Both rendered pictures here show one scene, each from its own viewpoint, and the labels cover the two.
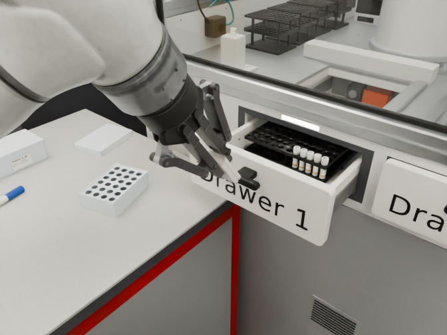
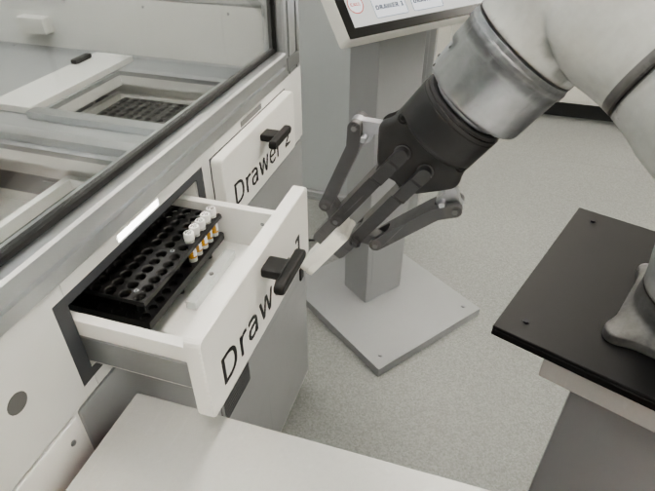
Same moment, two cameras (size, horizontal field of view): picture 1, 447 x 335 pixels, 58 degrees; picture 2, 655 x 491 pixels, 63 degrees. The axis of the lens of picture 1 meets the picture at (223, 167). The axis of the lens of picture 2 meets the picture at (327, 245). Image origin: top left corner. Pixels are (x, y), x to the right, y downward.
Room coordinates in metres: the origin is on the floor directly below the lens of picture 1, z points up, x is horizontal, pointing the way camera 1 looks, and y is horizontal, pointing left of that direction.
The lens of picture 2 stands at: (0.67, 0.41, 1.27)
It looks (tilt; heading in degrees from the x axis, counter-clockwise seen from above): 36 degrees down; 248
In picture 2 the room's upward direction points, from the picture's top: straight up
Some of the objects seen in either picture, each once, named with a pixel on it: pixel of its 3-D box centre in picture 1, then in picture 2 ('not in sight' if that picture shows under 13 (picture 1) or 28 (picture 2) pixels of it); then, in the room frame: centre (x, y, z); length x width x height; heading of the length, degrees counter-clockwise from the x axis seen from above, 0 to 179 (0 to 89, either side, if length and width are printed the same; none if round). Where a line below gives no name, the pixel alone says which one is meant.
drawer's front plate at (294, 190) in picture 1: (253, 184); (259, 285); (0.56, -0.05, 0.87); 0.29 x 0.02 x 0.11; 50
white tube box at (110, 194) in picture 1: (115, 189); not in sight; (0.68, 0.23, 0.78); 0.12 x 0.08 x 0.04; 157
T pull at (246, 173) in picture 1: (244, 175); (280, 269); (0.54, -0.03, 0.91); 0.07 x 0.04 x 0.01; 50
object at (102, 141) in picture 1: (104, 139); not in sight; (0.91, 0.31, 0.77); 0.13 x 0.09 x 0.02; 153
